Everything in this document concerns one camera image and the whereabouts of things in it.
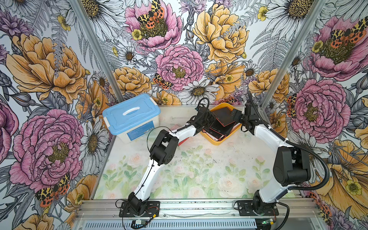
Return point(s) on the yellow storage tray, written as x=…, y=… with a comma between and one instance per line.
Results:
x=215, y=108

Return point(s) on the red writing tablet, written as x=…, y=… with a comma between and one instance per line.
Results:
x=219, y=128
x=223, y=117

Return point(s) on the pink white writing tablet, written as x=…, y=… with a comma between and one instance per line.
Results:
x=217, y=136

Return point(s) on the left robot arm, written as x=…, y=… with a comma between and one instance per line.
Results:
x=161, y=153

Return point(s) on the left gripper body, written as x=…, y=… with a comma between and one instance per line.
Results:
x=210, y=119

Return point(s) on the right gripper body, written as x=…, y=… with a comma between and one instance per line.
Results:
x=239, y=117

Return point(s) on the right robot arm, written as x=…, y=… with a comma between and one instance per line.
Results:
x=290, y=167

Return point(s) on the aluminium front rail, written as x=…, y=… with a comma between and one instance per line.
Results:
x=200, y=214

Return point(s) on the blue lidded storage box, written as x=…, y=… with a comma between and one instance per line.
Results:
x=132, y=118

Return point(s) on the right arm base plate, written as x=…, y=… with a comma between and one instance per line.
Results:
x=249, y=208

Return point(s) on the small red white carton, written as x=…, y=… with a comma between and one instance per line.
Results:
x=176, y=127

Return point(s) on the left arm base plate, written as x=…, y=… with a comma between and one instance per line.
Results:
x=145, y=209

